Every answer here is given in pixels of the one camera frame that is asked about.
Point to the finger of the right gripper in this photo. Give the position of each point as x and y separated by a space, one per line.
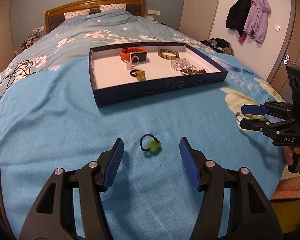
273 130
272 108

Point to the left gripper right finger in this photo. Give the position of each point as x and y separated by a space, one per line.
251 215

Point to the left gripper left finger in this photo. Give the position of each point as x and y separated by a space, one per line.
52 213

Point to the amber tortoise bangle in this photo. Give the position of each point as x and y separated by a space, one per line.
168 54

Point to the orange smart watch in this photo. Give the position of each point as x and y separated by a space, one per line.
128 53

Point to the green gold brooch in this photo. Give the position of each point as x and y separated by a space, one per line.
191 70

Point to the pink sleeve right forearm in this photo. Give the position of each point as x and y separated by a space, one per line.
288 189

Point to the person's right hand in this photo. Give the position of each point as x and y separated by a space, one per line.
290 154

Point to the purple hanging jacket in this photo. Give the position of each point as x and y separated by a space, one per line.
257 21

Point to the pile of dark clothes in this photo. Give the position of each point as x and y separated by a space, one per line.
219 45

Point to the black hanging jacket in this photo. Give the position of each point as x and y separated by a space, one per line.
237 15

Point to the blue floral towel blanket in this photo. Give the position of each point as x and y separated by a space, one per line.
50 120

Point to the beige wardrobe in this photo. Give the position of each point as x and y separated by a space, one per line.
197 18

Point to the navy box lid tray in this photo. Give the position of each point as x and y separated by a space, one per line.
112 82

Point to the wooden headboard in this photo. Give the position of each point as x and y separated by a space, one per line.
54 17

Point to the teal floral duvet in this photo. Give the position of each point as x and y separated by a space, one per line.
73 39

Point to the right patterned pillow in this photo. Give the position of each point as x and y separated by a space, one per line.
107 7

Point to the patterned pillow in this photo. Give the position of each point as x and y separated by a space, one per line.
107 7
68 15

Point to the left patterned pillow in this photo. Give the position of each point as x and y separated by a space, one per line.
68 15

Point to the wall light switch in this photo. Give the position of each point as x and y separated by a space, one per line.
277 27

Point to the wall power socket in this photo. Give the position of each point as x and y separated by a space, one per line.
153 12

